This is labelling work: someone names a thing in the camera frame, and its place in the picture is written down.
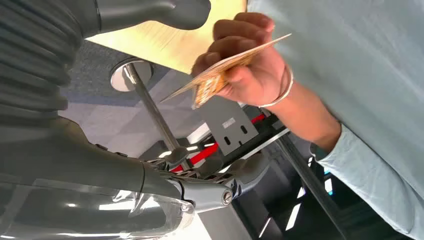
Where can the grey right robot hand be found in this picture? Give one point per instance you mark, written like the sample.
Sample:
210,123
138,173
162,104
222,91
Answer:
66,172

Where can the person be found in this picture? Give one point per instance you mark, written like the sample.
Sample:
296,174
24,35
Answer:
364,66

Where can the grey kiosk stand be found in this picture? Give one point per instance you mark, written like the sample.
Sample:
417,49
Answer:
228,129

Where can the red barrier belt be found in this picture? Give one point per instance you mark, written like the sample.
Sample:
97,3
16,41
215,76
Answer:
205,154

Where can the chrome stanchion post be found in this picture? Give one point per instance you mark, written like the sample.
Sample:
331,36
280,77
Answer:
130,76

